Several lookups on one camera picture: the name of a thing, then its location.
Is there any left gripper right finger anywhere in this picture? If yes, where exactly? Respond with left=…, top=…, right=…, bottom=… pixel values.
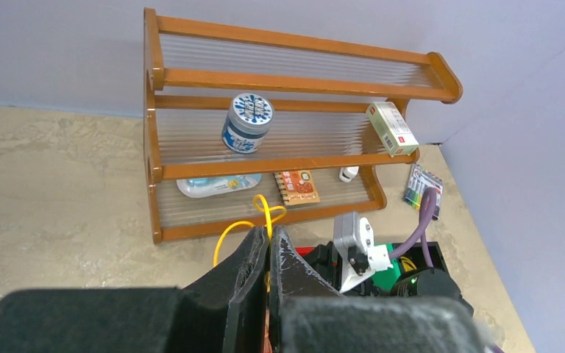
left=269, top=226, right=485, bottom=352

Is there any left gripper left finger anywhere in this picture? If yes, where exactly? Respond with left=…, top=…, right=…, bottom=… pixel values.
left=0, top=227, right=269, bottom=352

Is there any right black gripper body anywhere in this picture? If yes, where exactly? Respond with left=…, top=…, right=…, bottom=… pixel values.
left=304, top=243, right=375, bottom=296

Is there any red plastic bin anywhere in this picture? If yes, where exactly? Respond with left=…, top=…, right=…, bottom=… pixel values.
left=295, top=246, right=315, bottom=257

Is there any green plastic bin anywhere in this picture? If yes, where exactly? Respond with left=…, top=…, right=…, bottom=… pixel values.
left=371, top=257, right=402, bottom=291

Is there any yellow cable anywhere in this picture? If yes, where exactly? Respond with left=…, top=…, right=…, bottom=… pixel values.
left=213, top=194, right=288, bottom=293

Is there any black plastic bin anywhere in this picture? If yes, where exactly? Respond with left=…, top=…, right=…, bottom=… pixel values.
left=389, top=241, right=447, bottom=272

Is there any orange spiral notebook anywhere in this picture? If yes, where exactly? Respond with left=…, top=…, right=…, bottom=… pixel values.
left=274, top=170, right=320, bottom=206

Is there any white stapler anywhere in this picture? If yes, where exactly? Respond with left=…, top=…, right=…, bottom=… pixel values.
left=338, top=166, right=360, bottom=183

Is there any coloured marker set pack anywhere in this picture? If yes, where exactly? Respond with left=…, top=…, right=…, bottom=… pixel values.
left=402, top=163, right=444, bottom=220

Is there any blue correction tape package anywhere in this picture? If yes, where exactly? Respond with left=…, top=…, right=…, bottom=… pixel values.
left=176, top=174, right=262, bottom=199

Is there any white red box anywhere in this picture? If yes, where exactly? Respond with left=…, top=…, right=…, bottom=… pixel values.
left=366, top=101, right=419, bottom=157

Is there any wooden three-tier shelf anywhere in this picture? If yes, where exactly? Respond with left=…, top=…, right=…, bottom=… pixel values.
left=143, top=8, right=463, bottom=243

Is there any blue white jar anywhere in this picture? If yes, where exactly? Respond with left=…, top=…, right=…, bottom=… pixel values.
left=221, top=93, right=275, bottom=154

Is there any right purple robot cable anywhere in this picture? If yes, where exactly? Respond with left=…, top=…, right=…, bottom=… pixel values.
left=387, top=187, right=439, bottom=269

